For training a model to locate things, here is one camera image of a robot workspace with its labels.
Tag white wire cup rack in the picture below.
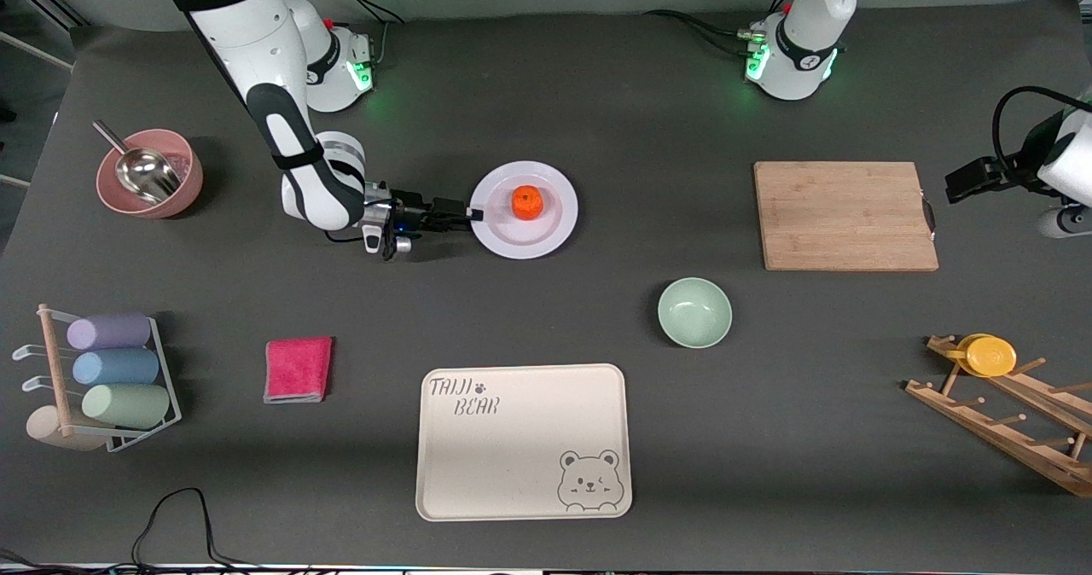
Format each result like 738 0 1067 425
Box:
12 304 183 454

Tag black left base cables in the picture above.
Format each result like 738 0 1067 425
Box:
644 9 762 57

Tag green cup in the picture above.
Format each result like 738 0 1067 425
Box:
81 383 171 429

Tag pink bowl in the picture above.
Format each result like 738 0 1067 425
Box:
96 129 204 219

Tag yellow cup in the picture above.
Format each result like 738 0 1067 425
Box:
955 334 1018 378

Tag white round plate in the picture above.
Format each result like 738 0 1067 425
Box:
468 160 579 260

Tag light green bowl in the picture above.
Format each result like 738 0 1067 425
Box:
657 277 733 350

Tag light metal frame bar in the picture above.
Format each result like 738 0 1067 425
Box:
0 29 73 73

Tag purple cup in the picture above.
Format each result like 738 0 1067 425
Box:
67 313 153 351

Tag black cable at table edge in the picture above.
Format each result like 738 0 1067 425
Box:
0 488 257 575

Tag wooden cutting board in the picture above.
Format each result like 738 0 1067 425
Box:
753 161 940 272

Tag black base cables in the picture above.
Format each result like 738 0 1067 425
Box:
644 9 762 57
320 0 409 64

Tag blue cup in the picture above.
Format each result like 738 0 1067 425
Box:
72 349 160 386

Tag pink folded cloth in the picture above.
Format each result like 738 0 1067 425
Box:
263 336 334 404

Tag cream bear print tray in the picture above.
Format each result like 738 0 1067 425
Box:
415 363 634 522

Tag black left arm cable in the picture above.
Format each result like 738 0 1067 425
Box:
992 85 1092 185

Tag black right base cables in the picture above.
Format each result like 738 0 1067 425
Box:
320 0 409 64

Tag metal scoop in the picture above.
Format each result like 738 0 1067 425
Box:
92 120 183 205

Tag beige cup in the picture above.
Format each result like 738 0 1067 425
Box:
26 404 107 452

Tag wooden peg drying rack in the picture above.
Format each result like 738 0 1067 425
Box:
904 334 1092 499

